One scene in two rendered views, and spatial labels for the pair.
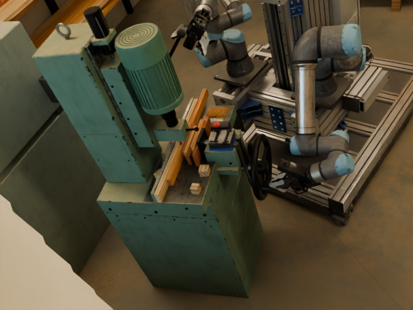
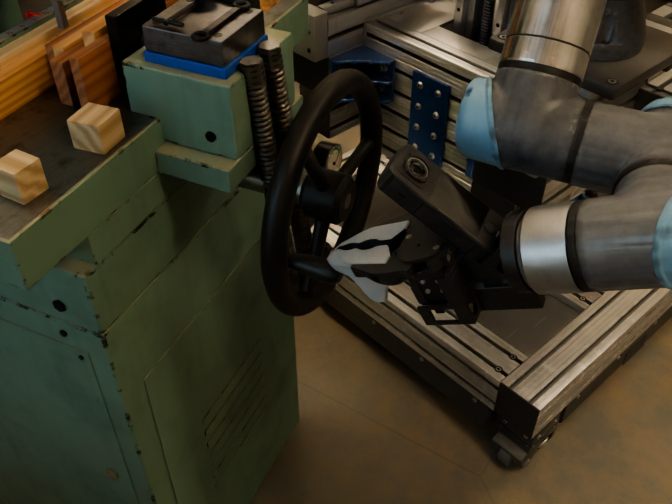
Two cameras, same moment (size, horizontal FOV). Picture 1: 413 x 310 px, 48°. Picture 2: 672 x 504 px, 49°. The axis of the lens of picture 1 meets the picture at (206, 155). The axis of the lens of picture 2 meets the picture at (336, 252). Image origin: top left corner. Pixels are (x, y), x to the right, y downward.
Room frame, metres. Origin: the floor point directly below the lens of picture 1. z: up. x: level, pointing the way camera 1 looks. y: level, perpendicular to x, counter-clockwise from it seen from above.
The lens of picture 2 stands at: (0.72, -0.16, 1.32)
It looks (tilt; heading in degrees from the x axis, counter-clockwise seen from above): 41 degrees down; 355
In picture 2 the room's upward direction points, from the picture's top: straight up
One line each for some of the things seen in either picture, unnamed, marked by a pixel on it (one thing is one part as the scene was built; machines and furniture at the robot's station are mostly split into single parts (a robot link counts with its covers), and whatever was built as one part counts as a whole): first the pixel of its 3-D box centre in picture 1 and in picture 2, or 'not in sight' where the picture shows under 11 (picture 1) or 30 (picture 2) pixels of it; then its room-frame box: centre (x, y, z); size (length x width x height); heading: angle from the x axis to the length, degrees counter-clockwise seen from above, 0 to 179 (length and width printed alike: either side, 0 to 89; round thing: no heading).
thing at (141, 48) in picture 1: (150, 70); not in sight; (1.57, 0.09, 1.35); 0.18 x 0.18 x 0.31
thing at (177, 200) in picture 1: (209, 154); (157, 102); (1.53, -0.01, 0.87); 0.61 x 0.30 x 0.06; 151
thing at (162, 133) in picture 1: (171, 131); not in sight; (1.58, 0.11, 1.03); 0.14 x 0.07 x 0.09; 61
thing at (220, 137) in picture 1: (222, 135); (211, 19); (1.49, -0.09, 0.99); 0.13 x 0.11 x 0.06; 151
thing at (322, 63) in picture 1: (319, 59); not in sight; (1.75, -0.65, 0.98); 0.13 x 0.12 x 0.14; 60
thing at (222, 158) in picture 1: (225, 147); (213, 82); (1.48, -0.09, 0.91); 0.15 x 0.14 x 0.09; 151
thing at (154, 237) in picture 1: (192, 222); (91, 338); (1.62, 0.19, 0.36); 0.58 x 0.45 x 0.71; 61
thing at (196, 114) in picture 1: (189, 133); (121, 18); (1.66, 0.04, 0.92); 0.60 x 0.02 x 0.04; 151
